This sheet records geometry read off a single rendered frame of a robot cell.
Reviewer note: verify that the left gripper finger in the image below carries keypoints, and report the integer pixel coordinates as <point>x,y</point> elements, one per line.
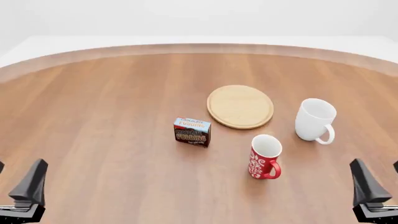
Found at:
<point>31,184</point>
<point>1,166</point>

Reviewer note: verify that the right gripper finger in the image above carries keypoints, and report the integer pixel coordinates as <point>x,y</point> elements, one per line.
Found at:
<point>396,166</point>
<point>368,186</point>

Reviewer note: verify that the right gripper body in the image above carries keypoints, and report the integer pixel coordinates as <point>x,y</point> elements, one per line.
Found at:
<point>377,213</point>

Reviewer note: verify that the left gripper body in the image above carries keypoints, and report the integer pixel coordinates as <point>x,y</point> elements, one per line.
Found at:
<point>21,213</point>

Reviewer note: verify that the round wooden plate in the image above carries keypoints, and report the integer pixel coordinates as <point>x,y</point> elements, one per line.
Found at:
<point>240,106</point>

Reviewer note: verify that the chocolate pudding box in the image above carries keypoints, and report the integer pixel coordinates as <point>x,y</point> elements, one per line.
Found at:
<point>192,133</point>

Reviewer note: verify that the white mug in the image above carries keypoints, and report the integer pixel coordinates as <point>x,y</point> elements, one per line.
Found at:
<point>314,121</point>

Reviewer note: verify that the red patterned mug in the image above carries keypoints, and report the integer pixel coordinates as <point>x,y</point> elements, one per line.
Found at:
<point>262,158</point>

